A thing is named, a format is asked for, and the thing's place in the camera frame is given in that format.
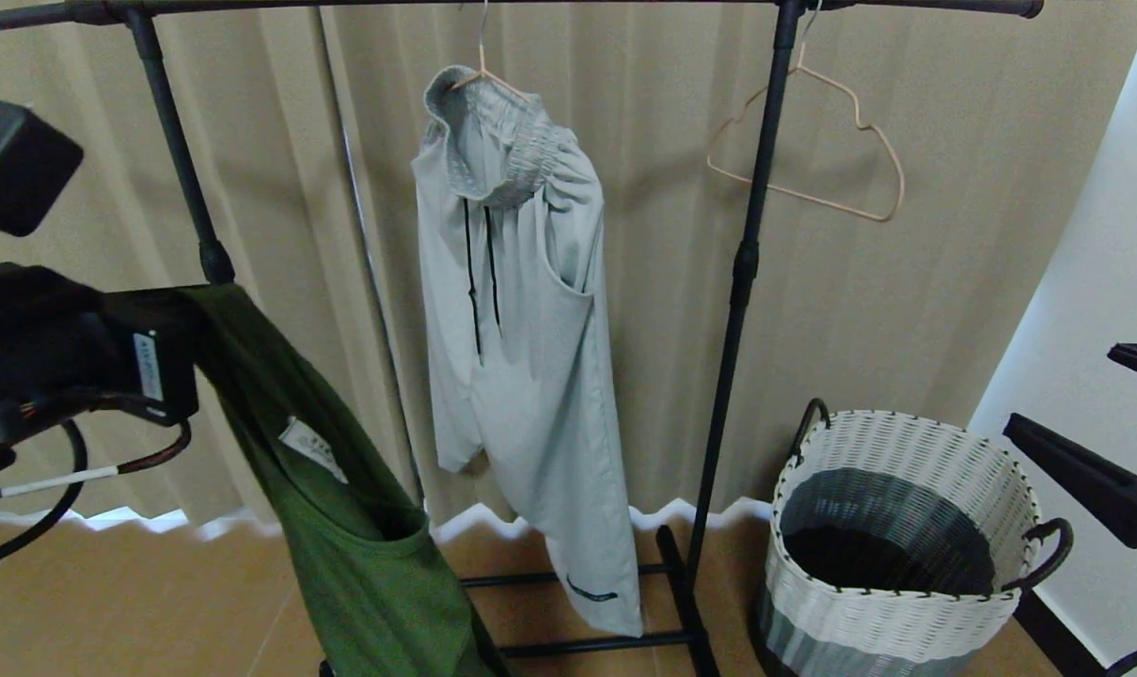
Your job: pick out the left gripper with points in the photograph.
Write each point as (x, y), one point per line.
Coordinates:
(51, 338)

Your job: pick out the pink clothes hanger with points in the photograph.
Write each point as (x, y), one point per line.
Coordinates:
(481, 56)
(892, 155)

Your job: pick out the green garment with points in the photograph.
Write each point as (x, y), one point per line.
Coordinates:
(361, 564)

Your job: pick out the pale grey shorts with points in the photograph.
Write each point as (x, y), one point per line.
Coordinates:
(530, 376)

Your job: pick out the white laundry basket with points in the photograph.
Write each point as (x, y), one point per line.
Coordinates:
(907, 442)

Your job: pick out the black clothes rack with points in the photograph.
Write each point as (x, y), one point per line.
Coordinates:
(747, 263)

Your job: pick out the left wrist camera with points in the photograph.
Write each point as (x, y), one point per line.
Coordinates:
(13, 160)

